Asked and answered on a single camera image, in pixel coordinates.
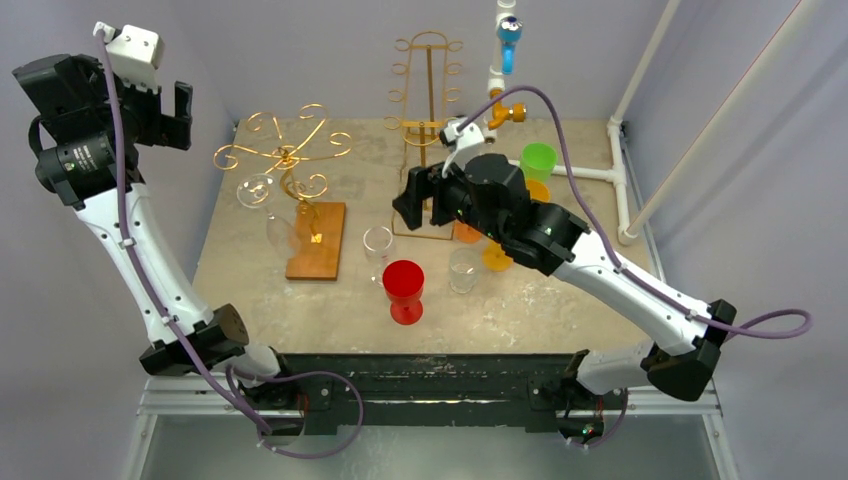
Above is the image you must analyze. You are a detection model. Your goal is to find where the orange faucet tap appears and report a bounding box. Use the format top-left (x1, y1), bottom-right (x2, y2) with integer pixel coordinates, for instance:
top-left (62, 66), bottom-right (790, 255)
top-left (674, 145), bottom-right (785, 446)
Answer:
top-left (486, 101), bottom-right (527, 131)

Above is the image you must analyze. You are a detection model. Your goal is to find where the red plastic goblet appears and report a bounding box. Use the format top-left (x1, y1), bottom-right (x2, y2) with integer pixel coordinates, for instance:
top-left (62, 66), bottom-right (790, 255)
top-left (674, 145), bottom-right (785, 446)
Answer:
top-left (382, 260), bottom-right (425, 325)

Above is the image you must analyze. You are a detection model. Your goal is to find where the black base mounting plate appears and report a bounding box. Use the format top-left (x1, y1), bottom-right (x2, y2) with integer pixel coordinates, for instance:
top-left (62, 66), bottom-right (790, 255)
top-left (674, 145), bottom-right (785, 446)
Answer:
top-left (246, 352), bottom-right (628, 442)

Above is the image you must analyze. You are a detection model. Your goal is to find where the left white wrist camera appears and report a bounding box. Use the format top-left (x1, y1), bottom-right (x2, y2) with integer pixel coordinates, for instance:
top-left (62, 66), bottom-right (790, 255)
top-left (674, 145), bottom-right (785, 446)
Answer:
top-left (93, 21), bottom-right (164, 93)

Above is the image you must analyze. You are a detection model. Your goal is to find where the gold swirl wine glass rack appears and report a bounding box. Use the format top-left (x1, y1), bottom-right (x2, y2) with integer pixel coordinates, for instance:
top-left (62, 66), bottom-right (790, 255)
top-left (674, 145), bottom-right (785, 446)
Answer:
top-left (213, 103), bottom-right (352, 282)

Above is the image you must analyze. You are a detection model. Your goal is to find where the yellow goblet front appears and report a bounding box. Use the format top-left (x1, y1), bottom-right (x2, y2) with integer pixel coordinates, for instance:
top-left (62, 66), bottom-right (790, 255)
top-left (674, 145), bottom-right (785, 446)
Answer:
top-left (482, 241), bottom-right (514, 272)

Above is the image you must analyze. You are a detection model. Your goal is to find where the aluminium rail frame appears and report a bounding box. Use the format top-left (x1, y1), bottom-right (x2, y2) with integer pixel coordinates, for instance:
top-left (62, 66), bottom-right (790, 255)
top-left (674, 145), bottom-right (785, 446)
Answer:
top-left (124, 377), bottom-right (739, 479)

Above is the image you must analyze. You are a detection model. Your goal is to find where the clear stemmed glass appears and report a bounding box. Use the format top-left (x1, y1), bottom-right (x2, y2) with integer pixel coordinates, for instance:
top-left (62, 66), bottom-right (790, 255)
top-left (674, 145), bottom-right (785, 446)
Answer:
top-left (362, 226), bottom-right (395, 287)

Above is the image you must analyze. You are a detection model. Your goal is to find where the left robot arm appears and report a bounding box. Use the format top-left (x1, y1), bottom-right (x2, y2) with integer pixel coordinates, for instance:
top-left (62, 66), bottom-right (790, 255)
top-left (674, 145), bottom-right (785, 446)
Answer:
top-left (13, 54), bottom-right (298, 409)

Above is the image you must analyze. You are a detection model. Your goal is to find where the white pvc pipe frame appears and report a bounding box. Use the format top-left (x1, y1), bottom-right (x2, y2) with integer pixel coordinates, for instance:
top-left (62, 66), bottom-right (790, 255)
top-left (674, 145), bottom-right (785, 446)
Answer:
top-left (481, 0), bottom-right (680, 245)

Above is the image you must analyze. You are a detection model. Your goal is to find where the small clear tumbler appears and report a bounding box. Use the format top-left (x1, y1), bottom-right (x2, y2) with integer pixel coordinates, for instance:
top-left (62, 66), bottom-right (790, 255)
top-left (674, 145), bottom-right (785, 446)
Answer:
top-left (448, 248), bottom-right (480, 294)

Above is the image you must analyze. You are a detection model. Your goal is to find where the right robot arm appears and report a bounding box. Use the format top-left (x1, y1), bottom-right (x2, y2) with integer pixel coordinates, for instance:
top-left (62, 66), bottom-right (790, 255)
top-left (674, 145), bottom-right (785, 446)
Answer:
top-left (392, 154), bottom-right (736, 407)

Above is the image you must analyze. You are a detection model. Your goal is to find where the clear wine glass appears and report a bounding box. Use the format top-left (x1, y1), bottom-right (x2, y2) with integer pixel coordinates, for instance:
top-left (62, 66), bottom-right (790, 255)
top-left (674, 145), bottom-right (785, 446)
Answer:
top-left (236, 173), bottom-right (301, 261)

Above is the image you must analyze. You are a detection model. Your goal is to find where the orange plastic goblet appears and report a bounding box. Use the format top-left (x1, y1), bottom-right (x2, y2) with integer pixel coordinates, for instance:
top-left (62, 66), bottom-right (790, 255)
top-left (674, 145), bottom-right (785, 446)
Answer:
top-left (453, 221), bottom-right (482, 244)

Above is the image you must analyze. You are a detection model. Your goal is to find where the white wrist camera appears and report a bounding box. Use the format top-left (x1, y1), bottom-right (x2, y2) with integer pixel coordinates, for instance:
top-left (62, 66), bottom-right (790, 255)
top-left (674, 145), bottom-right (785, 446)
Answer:
top-left (440, 118), bottom-right (485, 178)
top-left (93, 21), bottom-right (164, 93)

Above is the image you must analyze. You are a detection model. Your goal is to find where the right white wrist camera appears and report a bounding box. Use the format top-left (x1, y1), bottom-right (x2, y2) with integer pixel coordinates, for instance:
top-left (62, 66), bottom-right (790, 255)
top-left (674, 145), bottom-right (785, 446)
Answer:
top-left (440, 118), bottom-right (485, 178)

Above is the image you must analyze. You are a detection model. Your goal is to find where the gold tall wire rack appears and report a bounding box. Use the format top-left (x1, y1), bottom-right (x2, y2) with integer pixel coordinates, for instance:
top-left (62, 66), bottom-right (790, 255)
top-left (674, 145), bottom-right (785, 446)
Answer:
top-left (383, 31), bottom-right (465, 241)

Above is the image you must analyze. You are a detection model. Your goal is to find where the yellow goblet rear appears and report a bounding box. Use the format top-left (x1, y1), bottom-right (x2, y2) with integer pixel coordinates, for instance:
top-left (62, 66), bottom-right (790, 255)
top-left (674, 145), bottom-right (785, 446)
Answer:
top-left (525, 179), bottom-right (551, 202)

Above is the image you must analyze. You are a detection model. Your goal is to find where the green plastic cup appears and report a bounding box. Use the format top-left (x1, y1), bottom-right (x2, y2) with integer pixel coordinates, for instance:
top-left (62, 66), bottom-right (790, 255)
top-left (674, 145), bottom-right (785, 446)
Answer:
top-left (519, 142), bottom-right (558, 183)

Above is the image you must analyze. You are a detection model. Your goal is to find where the yellow goblet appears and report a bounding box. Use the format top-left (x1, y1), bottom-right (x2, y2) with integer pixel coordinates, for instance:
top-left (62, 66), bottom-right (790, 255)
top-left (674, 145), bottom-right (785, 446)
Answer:
top-left (482, 241), bottom-right (514, 272)
top-left (525, 179), bottom-right (551, 202)

